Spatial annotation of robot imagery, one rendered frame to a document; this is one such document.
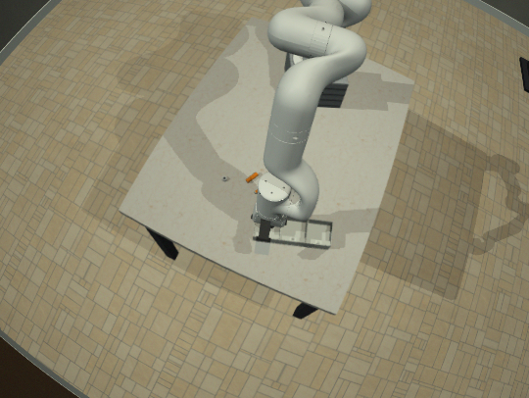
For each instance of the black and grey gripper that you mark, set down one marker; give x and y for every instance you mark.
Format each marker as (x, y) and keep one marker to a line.
(257, 219)

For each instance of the grey rack of three bins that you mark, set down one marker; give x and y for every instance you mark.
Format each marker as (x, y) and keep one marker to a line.
(319, 233)

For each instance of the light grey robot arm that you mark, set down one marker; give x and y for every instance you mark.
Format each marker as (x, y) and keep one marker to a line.
(296, 99)

